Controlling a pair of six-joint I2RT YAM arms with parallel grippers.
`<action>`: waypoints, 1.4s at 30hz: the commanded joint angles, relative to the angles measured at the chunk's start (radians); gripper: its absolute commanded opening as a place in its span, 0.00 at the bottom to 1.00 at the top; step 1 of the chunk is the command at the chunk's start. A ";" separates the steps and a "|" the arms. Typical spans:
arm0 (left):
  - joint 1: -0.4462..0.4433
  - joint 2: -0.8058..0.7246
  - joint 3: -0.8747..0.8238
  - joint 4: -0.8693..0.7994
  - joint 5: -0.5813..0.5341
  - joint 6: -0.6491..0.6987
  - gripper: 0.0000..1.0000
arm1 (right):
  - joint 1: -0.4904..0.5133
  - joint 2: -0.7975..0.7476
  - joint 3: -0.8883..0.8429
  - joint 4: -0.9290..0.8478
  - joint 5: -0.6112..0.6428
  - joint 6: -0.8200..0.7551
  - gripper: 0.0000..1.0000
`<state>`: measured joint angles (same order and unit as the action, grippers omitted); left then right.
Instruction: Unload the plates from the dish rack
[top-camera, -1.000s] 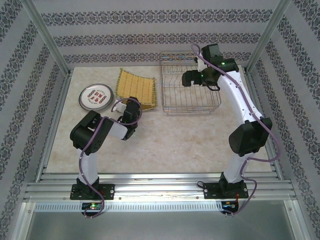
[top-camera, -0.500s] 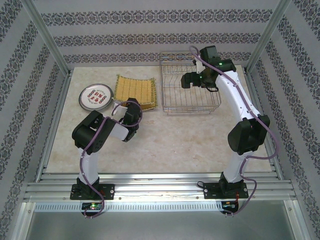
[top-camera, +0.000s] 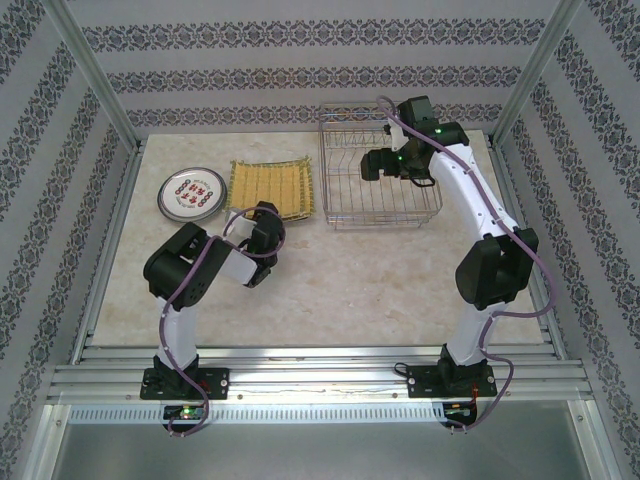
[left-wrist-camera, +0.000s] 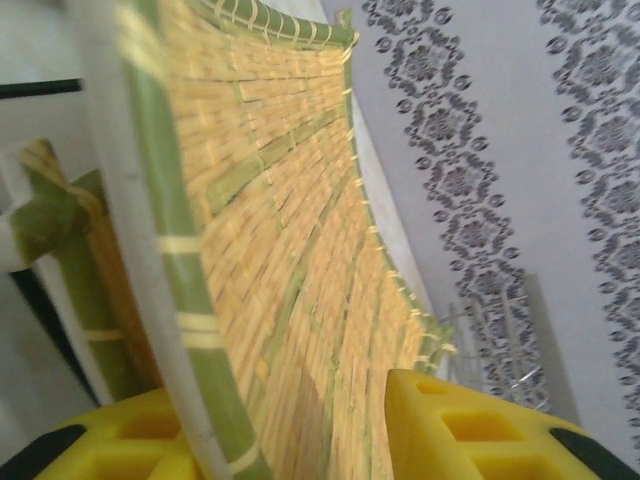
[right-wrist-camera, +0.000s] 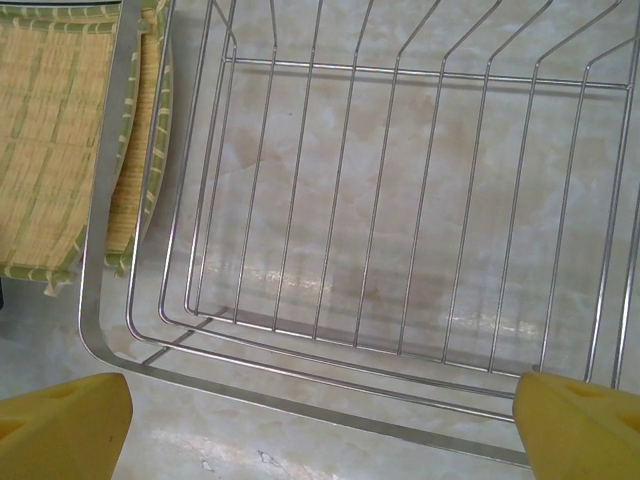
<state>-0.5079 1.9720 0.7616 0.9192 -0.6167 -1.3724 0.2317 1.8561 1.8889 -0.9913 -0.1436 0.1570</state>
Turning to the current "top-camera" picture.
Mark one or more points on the yellow woven placemat white back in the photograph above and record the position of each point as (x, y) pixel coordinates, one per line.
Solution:
(311, 190)
(270, 187)

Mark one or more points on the white printed plate green rim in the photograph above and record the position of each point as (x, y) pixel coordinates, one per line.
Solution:
(192, 192)
(197, 218)

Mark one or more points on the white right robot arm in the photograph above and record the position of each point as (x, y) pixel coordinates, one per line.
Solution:
(475, 190)

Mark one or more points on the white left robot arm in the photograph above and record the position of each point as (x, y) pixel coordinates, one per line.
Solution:
(177, 330)

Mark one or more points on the small circuit board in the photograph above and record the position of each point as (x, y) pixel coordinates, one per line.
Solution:
(457, 409)
(186, 413)

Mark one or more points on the aluminium frame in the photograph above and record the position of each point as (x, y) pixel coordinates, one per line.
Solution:
(320, 367)

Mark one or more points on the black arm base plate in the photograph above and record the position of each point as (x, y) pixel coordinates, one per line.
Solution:
(422, 382)
(215, 382)

